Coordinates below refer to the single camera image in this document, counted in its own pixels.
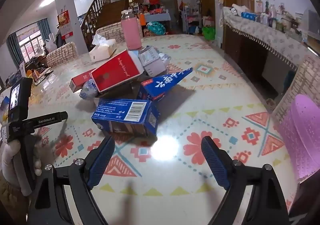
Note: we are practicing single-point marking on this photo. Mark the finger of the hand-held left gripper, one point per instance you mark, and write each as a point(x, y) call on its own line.
point(50, 119)

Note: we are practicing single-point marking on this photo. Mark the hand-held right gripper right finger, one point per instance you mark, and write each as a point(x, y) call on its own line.
point(215, 163)

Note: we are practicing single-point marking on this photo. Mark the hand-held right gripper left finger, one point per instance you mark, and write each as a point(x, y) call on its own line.
point(101, 163)

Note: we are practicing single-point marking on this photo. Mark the long narrow red box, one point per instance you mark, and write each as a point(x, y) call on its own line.
point(80, 79)

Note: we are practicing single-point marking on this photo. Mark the blue barcode toothpaste box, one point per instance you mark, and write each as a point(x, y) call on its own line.
point(125, 115)

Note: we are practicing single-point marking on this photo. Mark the large red box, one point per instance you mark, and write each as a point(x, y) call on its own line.
point(115, 72)

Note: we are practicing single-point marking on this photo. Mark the purple plastic basket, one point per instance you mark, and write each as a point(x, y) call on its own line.
point(302, 135)

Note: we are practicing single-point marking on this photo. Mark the torn blue carton white print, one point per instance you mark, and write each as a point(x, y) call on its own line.
point(165, 84)

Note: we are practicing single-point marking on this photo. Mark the person's left hand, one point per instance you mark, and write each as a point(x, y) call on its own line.
point(8, 162)

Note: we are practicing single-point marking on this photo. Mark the crumpled blue white plastic bottle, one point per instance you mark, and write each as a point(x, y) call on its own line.
point(165, 58)
point(88, 90)

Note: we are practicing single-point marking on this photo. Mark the large curtained window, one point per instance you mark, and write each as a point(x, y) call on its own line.
point(27, 42)

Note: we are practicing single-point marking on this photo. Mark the white plastic bag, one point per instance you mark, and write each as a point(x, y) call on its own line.
point(50, 46)

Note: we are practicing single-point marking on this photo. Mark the chair with beige checked cover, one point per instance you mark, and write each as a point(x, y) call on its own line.
point(62, 53)
point(110, 30)

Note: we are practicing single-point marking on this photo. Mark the white tissue box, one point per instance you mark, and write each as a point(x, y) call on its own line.
point(102, 49)

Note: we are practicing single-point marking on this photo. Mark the ceiling light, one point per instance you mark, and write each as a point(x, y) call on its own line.
point(47, 0)

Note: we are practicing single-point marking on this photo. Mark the grey white carton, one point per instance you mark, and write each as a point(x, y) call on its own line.
point(152, 62)

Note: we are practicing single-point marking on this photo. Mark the dark wooden sideboard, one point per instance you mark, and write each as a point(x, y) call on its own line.
point(250, 49)

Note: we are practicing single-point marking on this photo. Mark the bottle with pink sleeve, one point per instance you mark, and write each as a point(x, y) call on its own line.
point(131, 32)

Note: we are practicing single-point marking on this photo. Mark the patterned cushion mat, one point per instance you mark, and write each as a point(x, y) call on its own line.
point(300, 79)

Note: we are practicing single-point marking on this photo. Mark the wooden staircase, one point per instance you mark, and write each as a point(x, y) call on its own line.
point(110, 7)

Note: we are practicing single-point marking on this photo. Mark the green plastic bag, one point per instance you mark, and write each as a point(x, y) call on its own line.
point(208, 33)

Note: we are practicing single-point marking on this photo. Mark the leaf print fringed sideboard cloth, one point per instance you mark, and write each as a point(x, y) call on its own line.
point(262, 32)

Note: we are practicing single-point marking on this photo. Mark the teal patterned bundle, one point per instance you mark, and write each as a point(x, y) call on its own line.
point(156, 28)

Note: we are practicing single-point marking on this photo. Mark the white storage rack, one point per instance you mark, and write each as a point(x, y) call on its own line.
point(191, 18)

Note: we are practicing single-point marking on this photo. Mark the table with pale blue cloth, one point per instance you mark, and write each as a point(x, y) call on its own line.
point(157, 17)

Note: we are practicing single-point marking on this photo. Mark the blue tissue pack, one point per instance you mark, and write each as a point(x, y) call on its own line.
point(248, 16)

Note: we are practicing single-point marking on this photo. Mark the cluster of jars and bottles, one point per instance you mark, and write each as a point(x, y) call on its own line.
point(277, 18)

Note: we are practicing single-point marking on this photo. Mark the mesh food cover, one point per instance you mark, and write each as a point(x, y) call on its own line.
point(310, 22)

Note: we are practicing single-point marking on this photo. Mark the red wall calendar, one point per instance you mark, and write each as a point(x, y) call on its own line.
point(65, 24)

